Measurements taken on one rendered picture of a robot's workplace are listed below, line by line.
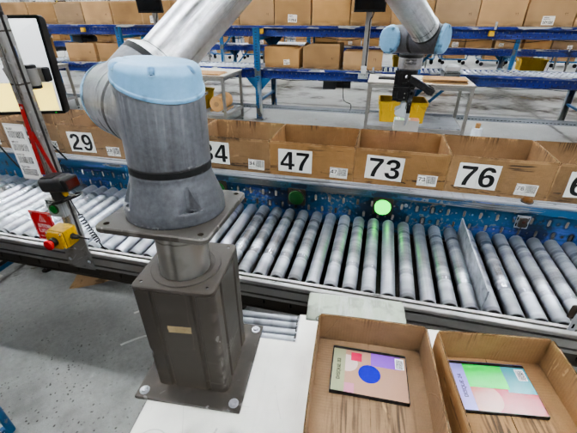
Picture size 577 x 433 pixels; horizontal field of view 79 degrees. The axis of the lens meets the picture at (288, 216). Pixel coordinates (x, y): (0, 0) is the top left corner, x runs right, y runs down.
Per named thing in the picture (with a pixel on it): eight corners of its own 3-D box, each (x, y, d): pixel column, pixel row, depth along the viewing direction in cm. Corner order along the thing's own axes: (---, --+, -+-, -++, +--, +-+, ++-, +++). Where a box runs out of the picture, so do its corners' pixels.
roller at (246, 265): (233, 281, 128) (233, 270, 126) (273, 213, 172) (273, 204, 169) (246, 283, 127) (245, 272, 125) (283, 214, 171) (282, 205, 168)
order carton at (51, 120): (9, 149, 201) (-4, 118, 192) (50, 133, 225) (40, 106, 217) (65, 155, 192) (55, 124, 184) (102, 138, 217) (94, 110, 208)
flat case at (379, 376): (409, 408, 82) (410, 404, 81) (328, 393, 85) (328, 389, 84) (404, 359, 93) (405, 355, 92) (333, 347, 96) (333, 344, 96)
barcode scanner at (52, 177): (75, 207, 116) (61, 178, 112) (47, 207, 120) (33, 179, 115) (88, 198, 122) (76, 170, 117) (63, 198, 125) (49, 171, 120)
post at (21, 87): (69, 266, 142) (-33, 15, 97) (78, 259, 146) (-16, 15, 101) (94, 271, 139) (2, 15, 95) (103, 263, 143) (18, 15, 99)
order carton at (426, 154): (351, 183, 159) (355, 147, 151) (356, 160, 184) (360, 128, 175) (443, 192, 151) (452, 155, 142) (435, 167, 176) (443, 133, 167)
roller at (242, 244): (217, 278, 130) (216, 267, 127) (261, 211, 173) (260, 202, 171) (230, 280, 129) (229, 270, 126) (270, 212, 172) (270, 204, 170)
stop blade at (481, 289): (479, 312, 112) (487, 290, 108) (456, 235, 151) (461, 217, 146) (482, 312, 112) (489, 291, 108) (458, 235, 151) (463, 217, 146)
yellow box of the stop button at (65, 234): (46, 250, 128) (39, 234, 124) (64, 237, 135) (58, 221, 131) (80, 255, 125) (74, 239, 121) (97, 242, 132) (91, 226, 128)
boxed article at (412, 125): (417, 131, 146) (419, 121, 144) (392, 130, 149) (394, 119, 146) (416, 128, 151) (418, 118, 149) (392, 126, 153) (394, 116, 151)
